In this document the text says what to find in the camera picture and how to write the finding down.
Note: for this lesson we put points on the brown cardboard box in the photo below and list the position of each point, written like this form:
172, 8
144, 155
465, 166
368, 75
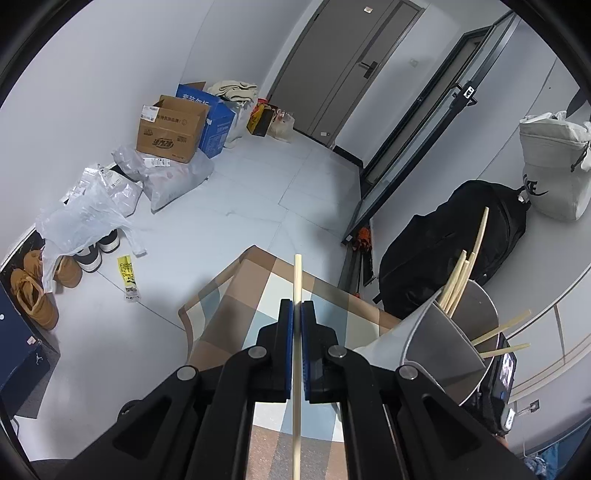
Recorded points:
168, 134

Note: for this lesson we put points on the yellow wrapper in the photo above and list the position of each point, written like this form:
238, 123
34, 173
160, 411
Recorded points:
127, 274

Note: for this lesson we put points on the clear plastic bag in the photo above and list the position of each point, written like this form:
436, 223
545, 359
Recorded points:
240, 124

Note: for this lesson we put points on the black backpack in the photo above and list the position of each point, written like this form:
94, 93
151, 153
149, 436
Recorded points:
438, 244

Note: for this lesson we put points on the white plastic bag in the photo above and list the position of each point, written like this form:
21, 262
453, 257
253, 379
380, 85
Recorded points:
281, 127

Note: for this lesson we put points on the white parcel bag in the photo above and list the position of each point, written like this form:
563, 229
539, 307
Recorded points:
111, 184

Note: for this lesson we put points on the red bag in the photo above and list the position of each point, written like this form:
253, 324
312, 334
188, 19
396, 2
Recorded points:
259, 104

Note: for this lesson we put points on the grey plastic chopstick holder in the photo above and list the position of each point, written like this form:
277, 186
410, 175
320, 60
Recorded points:
429, 350

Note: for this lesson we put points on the translucent plastic bag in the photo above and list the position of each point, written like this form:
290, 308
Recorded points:
78, 226

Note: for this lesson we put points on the black framed glass door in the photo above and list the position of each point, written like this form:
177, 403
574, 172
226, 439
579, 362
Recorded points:
415, 129

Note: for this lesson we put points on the beige cloth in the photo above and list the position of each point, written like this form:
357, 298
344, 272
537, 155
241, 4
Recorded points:
233, 92

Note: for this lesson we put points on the brown paper bag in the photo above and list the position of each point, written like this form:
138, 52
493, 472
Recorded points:
261, 122

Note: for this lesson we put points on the blue cardboard box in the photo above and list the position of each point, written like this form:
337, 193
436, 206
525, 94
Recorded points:
217, 124

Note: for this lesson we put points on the wall socket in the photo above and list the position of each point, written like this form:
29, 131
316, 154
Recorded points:
532, 406

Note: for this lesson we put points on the black and white sneaker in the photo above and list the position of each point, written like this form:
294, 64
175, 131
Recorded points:
90, 261
110, 242

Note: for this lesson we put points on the brown boot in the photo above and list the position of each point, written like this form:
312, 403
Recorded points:
34, 295
69, 272

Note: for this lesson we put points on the grey parcel bag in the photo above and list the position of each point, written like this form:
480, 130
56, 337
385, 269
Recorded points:
175, 180

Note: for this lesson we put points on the black and white door label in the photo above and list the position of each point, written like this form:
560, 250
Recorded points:
467, 92

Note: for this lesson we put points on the dark blue box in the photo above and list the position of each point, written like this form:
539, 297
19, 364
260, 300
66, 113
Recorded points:
18, 350

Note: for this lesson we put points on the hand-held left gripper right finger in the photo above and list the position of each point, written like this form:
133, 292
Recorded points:
307, 355

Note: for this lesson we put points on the wooden chopstick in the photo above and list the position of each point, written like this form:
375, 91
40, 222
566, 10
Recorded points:
501, 327
455, 277
297, 286
475, 244
505, 350
459, 286

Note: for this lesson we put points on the grey door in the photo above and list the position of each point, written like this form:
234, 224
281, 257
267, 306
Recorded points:
337, 69

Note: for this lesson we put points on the blue denim clothing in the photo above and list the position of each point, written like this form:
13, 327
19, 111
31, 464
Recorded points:
554, 461

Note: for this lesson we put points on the checked tablecloth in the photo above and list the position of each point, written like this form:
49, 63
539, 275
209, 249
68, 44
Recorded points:
240, 295

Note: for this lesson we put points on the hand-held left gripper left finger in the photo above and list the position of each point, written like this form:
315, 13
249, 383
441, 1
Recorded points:
287, 350

